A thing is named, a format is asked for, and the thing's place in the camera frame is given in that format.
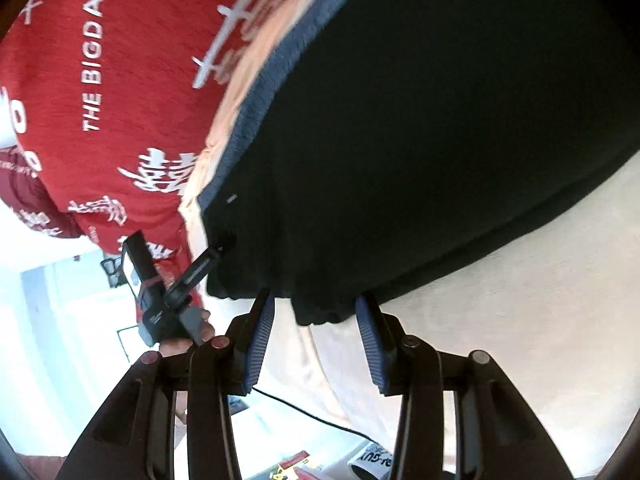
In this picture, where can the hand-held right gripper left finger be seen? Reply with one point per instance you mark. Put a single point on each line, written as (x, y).
(257, 345)

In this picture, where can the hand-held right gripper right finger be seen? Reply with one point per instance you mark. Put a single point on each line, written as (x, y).
(372, 345)

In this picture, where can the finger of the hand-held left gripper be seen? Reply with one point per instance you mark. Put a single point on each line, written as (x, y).
(141, 260)
(200, 269)

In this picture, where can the black pants blue waistband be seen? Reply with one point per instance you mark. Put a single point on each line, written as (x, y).
(400, 135)

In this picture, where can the person's left hand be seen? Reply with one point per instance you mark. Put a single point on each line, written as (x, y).
(176, 347)

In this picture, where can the white roll black print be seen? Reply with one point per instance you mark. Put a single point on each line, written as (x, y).
(372, 462)

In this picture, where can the red pillow white letters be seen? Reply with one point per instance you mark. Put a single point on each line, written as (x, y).
(30, 200)

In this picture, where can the red yellow packet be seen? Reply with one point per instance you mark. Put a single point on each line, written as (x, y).
(292, 467)

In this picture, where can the peach cloth mat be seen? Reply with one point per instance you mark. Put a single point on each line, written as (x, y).
(525, 310)

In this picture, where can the red printed blanket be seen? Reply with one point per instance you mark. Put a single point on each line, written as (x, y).
(125, 60)

